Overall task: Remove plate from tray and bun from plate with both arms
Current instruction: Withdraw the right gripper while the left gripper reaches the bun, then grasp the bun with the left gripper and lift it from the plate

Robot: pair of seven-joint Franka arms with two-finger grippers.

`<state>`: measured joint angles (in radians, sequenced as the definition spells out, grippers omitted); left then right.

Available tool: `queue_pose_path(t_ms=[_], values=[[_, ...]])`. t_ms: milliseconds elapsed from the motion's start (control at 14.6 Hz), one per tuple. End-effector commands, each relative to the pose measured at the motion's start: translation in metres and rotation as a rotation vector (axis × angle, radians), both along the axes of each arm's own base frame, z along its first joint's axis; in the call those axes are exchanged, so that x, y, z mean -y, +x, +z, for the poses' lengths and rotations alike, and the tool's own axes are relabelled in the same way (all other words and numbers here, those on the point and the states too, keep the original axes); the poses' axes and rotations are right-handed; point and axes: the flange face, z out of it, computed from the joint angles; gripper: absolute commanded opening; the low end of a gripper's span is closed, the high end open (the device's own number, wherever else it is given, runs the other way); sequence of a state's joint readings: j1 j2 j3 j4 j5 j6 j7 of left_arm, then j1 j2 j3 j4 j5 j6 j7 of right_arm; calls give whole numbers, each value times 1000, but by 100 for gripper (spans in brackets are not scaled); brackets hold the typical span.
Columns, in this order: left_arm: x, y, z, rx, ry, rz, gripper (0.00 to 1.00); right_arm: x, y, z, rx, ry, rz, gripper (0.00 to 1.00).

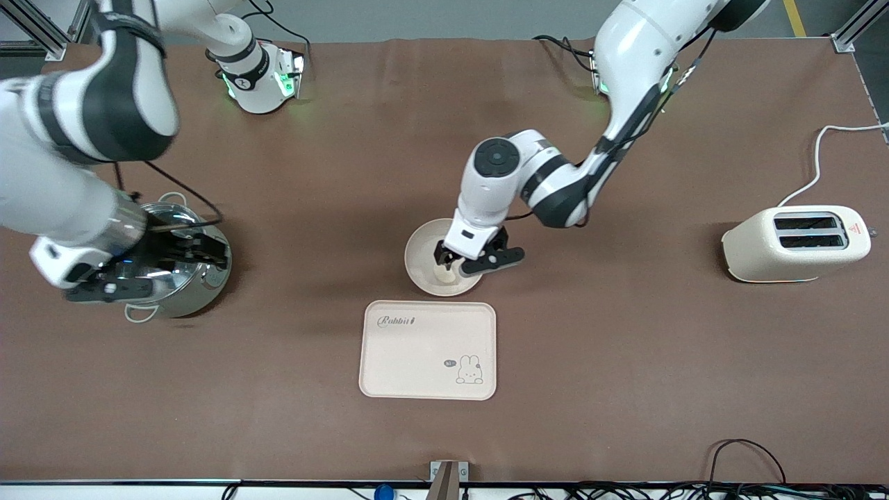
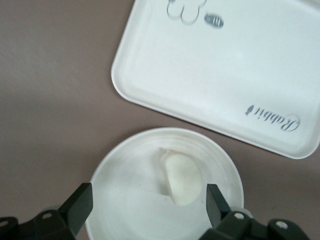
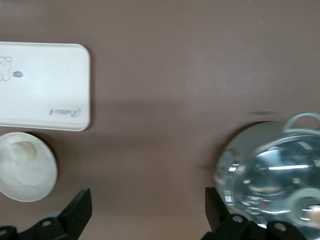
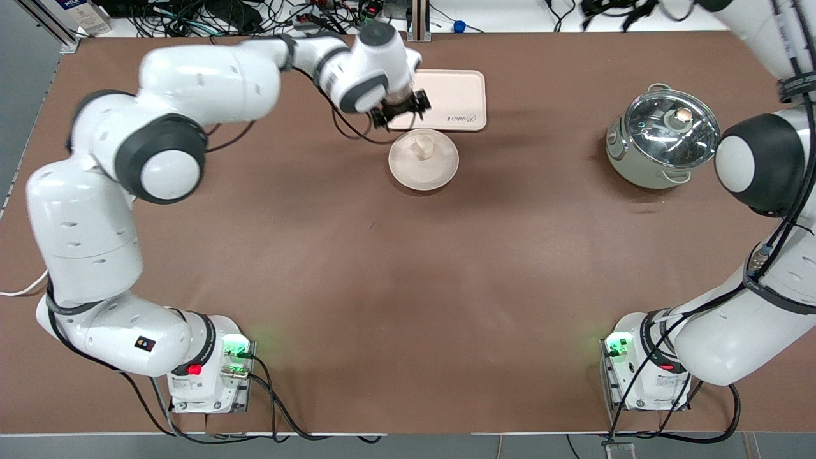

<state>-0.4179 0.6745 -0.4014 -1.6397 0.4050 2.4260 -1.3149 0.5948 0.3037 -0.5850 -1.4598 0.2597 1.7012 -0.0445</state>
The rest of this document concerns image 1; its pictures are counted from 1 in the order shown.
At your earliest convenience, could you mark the cream round bowl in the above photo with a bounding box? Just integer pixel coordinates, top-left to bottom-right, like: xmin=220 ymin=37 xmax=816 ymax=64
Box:
xmin=404 ymin=217 xmax=487 ymax=298

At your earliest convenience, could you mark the glass pot lid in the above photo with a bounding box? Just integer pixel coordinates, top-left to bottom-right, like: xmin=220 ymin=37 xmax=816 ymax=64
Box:
xmin=104 ymin=202 xmax=210 ymax=304

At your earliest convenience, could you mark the stainless steel pot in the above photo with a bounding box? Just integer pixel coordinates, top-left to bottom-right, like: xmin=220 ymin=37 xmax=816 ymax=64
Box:
xmin=124 ymin=192 xmax=232 ymax=324

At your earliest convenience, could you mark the beige rabbit print tray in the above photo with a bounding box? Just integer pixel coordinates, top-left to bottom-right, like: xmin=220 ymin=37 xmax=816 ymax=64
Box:
xmin=358 ymin=300 xmax=498 ymax=401

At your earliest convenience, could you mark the brown table cover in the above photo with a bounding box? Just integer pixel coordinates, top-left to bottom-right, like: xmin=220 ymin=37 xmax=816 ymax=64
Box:
xmin=0 ymin=35 xmax=889 ymax=483

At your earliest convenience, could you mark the white two-slot toaster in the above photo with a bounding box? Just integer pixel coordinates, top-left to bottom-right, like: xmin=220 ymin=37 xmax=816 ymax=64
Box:
xmin=721 ymin=205 xmax=877 ymax=283

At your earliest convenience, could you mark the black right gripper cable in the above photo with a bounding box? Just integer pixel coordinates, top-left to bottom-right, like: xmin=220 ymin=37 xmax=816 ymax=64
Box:
xmin=111 ymin=160 xmax=224 ymax=230

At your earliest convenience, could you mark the black base cable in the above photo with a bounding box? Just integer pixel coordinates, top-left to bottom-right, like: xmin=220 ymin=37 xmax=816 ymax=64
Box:
xmin=240 ymin=0 xmax=311 ymax=53
xmin=533 ymin=33 xmax=597 ymax=70

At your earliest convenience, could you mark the metal table edge bracket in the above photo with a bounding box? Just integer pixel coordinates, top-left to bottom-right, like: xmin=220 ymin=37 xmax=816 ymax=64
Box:
xmin=429 ymin=460 xmax=470 ymax=500

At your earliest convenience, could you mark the aluminium frame post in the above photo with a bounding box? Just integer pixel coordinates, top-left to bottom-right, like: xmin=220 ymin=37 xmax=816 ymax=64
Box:
xmin=831 ymin=0 xmax=889 ymax=54
xmin=0 ymin=0 xmax=94 ymax=62

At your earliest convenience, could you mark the black cable bundle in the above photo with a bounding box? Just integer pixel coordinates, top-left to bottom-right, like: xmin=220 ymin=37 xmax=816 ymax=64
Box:
xmin=507 ymin=479 xmax=889 ymax=500

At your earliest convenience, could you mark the black looped cable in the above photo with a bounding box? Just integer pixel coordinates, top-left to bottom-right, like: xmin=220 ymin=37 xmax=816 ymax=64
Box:
xmin=705 ymin=439 xmax=789 ymax=487

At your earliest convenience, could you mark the white toaster power cord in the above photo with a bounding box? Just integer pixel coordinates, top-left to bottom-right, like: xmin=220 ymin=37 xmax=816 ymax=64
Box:
xmin=776 ymin=122 xmax=889 ymax=208

